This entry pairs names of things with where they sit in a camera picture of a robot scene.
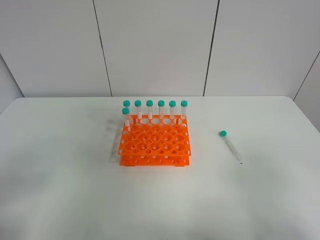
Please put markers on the green-capped test tube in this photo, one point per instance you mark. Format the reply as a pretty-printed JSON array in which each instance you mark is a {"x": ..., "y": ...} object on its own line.
[{"x": 224, "y": 135}]

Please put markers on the back row tube three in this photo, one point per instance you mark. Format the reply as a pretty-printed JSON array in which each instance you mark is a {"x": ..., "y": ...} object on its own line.
[{"x": 149, "y": 104}]

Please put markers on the back row tube four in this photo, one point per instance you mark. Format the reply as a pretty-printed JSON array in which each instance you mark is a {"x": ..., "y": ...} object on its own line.
[{"x": 161, "y": 108}]

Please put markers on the back row tube two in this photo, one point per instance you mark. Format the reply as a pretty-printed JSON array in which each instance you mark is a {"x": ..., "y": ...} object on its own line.
[{"x": 138, "y": 107}]

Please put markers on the orange test tube rack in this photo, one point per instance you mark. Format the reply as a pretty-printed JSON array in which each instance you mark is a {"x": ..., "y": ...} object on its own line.
[{"x": 156, "y": 142}]

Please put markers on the back row tube one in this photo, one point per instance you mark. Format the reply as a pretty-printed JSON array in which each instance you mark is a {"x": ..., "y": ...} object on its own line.
[{"x": 127, "y": 104}]

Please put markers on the back row tube six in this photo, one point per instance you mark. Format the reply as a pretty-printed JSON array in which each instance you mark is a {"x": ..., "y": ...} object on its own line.
[{"x": 183, "y": 112}]

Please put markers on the front left racked tube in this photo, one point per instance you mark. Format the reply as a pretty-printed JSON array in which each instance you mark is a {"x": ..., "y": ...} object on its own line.
[{"x": 127, "y": 117}]

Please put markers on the back row tube five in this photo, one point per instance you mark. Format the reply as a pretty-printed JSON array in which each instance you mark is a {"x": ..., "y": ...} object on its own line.
[{"x": 172, "y": 105}]

